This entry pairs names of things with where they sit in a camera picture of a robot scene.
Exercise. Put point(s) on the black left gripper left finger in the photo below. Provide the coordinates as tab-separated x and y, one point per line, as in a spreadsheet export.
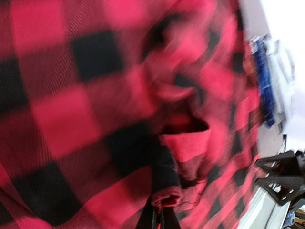
148	218

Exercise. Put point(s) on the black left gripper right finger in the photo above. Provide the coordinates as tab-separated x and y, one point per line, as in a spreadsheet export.
168	219

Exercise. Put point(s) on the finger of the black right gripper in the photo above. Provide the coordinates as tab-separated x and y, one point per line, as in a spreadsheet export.
286	177

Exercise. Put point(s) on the red black plaid shirt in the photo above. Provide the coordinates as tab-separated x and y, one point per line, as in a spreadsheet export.
106	103

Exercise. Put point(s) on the grey folded button shirt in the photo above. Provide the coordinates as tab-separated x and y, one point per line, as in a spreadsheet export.
282	76

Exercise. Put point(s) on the blue folded shirt under grey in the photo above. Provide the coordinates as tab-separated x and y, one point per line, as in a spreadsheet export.
264	81

